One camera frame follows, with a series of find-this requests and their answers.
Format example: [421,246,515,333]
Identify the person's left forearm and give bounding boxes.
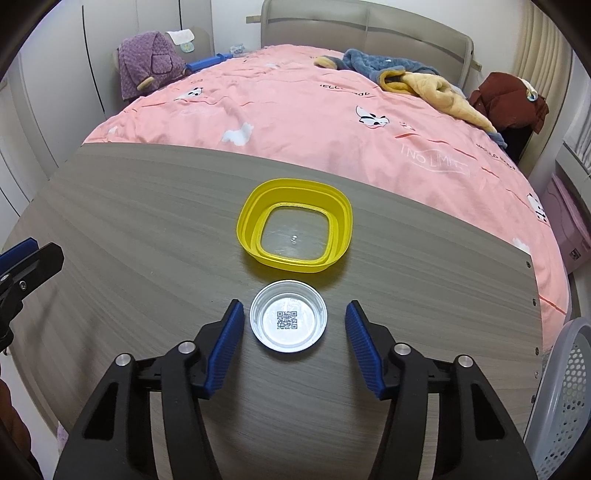
[0,378,42,480]

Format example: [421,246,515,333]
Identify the purple quilted cloth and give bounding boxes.
[117,31,185,100]

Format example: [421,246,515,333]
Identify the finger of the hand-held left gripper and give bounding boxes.
[0,237,38,274]
[0,243,64,319]

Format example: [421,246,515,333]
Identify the blue and yellow fleece robe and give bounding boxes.
[314,48,509,148]

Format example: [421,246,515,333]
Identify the grey perforated plastic basket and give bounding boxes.
[523,318,591,480]

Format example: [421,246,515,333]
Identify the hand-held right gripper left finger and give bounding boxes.
[53,299,245,480]

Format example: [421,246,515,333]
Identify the beige curtain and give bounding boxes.
[512,0,573,93]

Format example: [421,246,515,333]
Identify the yellow collapsible bowl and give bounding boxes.
[237,178,354,276]

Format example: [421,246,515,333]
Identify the dark red jacket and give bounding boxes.
[468,71,550,134]

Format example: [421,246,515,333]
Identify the white wardrobe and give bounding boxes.
[0,0,215,208]

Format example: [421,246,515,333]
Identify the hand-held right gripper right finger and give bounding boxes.
[345,300,539,480]

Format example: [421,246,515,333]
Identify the pink storage box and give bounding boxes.
[547,173,591,273]

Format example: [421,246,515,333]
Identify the grey padded headboard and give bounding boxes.
[247,0,483,88]

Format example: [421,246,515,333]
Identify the small white cloth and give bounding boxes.
[166,28,197,54]

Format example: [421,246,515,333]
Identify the blue box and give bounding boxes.
[185,53,234,75]

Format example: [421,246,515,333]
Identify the black chair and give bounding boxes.
[501,124,532,164]

